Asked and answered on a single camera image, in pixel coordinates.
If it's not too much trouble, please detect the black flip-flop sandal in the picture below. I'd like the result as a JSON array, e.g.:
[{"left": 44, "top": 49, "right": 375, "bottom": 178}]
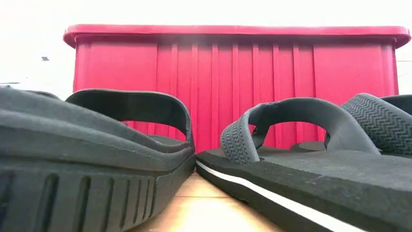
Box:
[
  {"left": 195, "top": 97, "right": 412, "bottom": 232},
  {"left": 289, "top": 92, "right": 412, "bottom": 159}
]

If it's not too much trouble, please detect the black ribbed-strap slide sandal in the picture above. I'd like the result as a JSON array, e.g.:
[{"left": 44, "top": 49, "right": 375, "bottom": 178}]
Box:
[{"left": 0, "top": 86, "right": 197, "bottom": 232}]

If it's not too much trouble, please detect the red plastic bin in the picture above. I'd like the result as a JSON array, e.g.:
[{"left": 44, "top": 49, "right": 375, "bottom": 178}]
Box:
[{"left": 63, "top": 24, "right": 412, "bottom": 154}]

